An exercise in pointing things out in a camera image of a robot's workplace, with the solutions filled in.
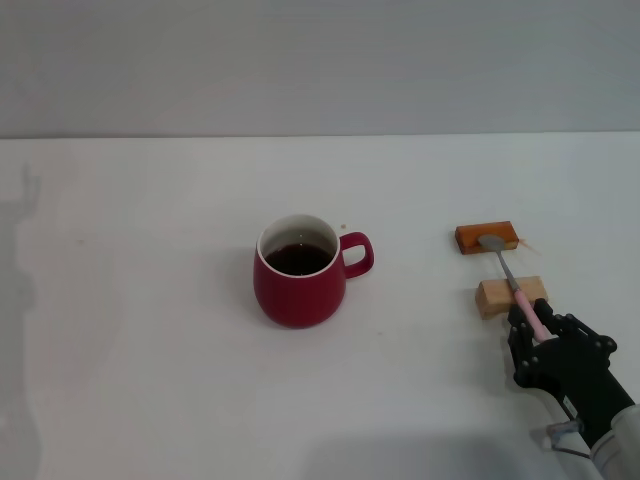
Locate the light wooden block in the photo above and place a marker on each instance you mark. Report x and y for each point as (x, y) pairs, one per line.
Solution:
(492, 297)

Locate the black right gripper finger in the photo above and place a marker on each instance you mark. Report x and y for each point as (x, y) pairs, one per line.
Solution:
(520, 340)
(575, 327)

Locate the red ceramic cup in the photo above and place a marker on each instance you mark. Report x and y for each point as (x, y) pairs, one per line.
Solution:
(300, 300)

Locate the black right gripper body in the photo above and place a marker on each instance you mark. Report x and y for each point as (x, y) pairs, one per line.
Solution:
(575, 375)

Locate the dark coffee liquid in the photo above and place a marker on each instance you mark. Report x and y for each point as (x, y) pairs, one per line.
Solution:
(300, 260)

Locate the dark orange wooden block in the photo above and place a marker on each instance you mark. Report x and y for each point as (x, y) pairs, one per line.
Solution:
(470, 239)

